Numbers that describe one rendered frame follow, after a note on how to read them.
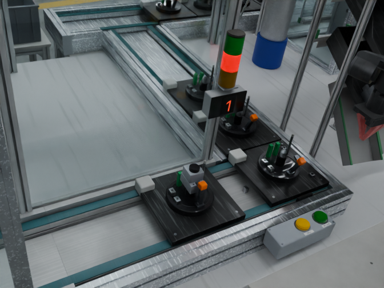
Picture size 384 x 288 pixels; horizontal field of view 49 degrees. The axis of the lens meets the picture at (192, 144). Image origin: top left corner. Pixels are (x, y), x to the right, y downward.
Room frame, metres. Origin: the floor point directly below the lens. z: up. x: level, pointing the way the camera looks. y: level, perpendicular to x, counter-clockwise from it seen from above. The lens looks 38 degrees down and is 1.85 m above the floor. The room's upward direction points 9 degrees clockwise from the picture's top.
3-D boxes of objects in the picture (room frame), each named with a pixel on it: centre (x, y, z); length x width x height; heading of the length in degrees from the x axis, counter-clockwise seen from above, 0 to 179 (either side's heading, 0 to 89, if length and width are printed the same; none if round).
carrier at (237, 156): (1.08, -0.29, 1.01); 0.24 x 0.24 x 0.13; 35
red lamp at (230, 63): (1.06, -0.07, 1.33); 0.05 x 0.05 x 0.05
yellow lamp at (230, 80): (1.06, -0.07, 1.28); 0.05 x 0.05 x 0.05
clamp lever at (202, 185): (0.84, -0.04, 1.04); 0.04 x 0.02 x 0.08; 35
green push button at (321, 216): (0.89, -0.41, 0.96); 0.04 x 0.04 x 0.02
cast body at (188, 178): (0.89, -0.01, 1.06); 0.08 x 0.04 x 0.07; 33
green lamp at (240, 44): (1.06, -0.07, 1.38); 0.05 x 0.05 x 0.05
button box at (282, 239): (0.85, -0.35, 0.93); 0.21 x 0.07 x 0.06; 125
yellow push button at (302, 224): (0.85, -0.35, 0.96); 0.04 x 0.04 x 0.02
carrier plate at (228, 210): (0.88, -0.02, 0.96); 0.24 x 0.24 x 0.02; 35
